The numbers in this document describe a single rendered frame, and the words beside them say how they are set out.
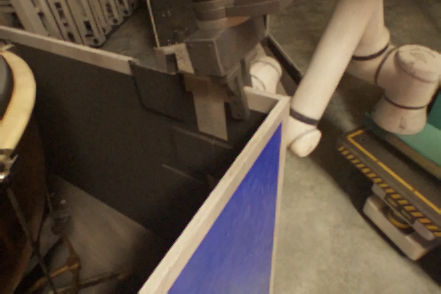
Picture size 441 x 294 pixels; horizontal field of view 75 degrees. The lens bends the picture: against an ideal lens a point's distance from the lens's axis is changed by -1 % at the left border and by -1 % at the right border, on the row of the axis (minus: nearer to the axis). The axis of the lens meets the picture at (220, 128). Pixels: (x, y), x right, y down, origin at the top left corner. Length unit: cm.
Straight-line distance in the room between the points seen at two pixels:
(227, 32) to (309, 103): 42
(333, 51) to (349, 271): 91
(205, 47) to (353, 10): 45
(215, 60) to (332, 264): 112
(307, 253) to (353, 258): 18
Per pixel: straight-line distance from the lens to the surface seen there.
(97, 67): 69
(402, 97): 122
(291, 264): 133
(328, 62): 75
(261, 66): 80
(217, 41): 36
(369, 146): 134
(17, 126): 52
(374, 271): 139
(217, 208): 31
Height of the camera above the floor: 121
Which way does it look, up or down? 41 degrees down
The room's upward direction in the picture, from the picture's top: 6 degrees counter-clockwise
